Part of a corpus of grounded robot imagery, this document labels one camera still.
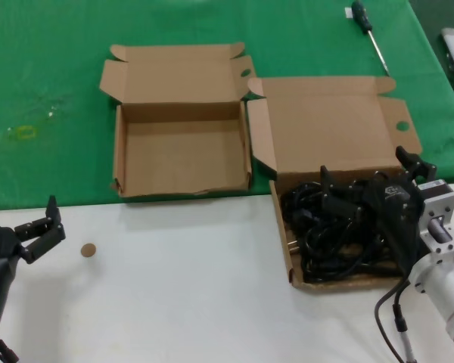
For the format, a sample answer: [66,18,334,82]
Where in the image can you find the green table cloth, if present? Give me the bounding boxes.
[0,0,454,212]

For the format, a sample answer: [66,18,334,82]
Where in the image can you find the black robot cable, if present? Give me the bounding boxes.
[374,279,412,363]
[0,334,20,363]

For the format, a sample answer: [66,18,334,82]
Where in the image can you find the green-handled screwdriver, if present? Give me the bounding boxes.
[350,0,390,76]

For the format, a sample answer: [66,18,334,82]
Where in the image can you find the cable with silver connector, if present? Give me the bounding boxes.
[390,289,418,363]

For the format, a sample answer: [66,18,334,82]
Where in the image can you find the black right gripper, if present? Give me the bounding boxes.
[319,144,438,275]

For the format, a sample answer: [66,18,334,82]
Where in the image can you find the open brown cardboard box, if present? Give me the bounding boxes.
[99,42,257,198]
[246,75,423,293]

